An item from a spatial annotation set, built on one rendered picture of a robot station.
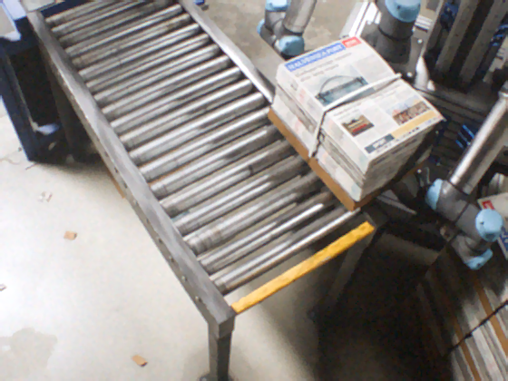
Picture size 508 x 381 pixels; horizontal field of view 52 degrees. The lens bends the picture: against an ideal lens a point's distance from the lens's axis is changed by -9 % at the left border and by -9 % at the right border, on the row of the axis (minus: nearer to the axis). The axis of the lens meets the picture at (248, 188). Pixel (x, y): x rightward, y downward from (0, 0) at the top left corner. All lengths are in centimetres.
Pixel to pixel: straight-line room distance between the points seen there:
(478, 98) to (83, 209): 166
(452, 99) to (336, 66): 62
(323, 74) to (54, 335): 143
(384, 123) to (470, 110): 65
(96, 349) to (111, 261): 38
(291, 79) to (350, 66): 18
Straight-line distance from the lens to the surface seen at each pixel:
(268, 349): 218
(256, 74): 179
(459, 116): 202
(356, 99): 147
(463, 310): 187
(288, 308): 224
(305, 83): 146
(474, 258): 155
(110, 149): 163
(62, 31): 204
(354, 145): 137
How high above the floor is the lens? 208
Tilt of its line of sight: 57 degrees down
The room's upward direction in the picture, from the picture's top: 6 degrees clockwise
